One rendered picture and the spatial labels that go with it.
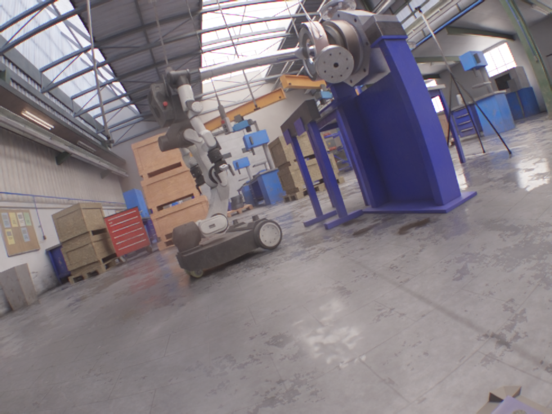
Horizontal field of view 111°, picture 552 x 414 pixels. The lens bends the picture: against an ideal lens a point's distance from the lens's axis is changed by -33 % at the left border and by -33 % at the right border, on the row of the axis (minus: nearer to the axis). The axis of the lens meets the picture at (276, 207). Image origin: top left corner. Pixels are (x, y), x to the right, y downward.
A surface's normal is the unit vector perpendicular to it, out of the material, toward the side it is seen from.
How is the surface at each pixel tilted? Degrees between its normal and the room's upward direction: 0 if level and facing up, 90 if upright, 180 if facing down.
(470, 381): 0
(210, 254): 90
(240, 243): 90
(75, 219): 90
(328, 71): 130
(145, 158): 90
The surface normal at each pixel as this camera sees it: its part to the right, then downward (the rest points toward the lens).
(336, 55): 0.20, 0.67
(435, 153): 0.25, -0.02
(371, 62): 0.41, 0.65
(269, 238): 0.53, -0.12
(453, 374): -0.32, -0.94
